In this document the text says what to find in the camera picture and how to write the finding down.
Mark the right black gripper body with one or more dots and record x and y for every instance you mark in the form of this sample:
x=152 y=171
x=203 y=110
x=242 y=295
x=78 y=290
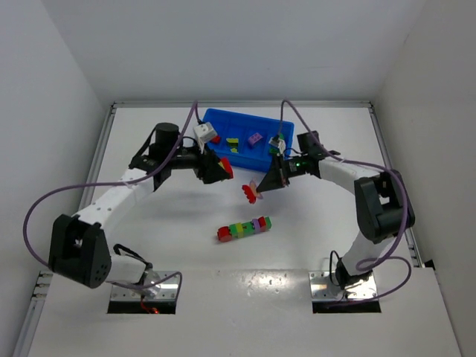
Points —
x=281 y=173

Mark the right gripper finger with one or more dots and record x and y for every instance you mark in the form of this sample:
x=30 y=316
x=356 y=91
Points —
x=262 y=189
x=272 y=177

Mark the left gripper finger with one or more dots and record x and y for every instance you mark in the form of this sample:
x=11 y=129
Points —
x=214 y=161
x=211 y=175

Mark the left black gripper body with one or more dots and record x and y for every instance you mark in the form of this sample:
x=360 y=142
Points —
x=204 y=166

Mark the red lime lego stack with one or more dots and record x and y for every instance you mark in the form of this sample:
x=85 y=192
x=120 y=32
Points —
x=251 y=193

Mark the lime green lego brick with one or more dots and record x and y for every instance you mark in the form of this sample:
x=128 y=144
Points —
x=232 y=142

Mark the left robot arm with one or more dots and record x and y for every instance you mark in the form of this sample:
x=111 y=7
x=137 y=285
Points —
x=79 y=247

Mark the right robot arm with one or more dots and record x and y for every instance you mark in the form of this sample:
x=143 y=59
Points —
x=383 y=210

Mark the blue divided plastic bin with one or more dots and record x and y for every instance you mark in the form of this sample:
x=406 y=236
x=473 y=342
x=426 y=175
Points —
x=244 y=139

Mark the long lego brick row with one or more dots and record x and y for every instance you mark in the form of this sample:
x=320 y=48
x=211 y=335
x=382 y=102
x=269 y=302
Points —
x=243 y=229

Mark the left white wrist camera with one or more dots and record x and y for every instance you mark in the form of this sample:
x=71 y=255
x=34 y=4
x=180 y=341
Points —
x=204 y=133

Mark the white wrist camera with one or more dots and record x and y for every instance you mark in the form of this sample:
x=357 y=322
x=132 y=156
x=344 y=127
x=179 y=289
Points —
x=204 y=133
x=278 y=142

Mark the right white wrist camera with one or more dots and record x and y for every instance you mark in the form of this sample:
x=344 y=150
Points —
x=278 y=142

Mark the right aluminium rail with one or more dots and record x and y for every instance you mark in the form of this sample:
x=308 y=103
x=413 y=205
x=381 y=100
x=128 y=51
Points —
x=405 y=231

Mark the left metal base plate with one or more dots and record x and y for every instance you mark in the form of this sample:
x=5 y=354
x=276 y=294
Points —
x=162 y=287

